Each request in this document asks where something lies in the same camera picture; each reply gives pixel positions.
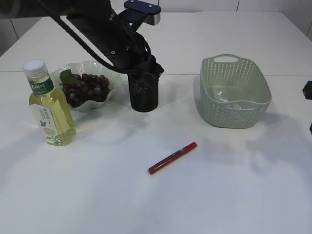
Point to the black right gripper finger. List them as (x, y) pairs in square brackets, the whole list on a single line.
[(307, 90)]

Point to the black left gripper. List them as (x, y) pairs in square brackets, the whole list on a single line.
[(127, 50)]

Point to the clear plastic sheet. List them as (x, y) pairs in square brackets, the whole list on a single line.
[(222, 96)]

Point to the purple artificial grape bunch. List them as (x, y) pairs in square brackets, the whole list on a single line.
[(79, 89)]

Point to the red glitter pen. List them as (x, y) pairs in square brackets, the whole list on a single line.
[(171, 158)]

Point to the yellow tea drink bottle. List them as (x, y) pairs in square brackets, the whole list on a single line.
[(49, 105)]

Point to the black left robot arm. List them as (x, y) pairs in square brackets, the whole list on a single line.
[(58, 10)]

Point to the black mesh pen holder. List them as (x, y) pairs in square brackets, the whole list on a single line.
[(143, 97)]

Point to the green plastic woven basket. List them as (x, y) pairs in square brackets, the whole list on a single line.
[(243, 81)]

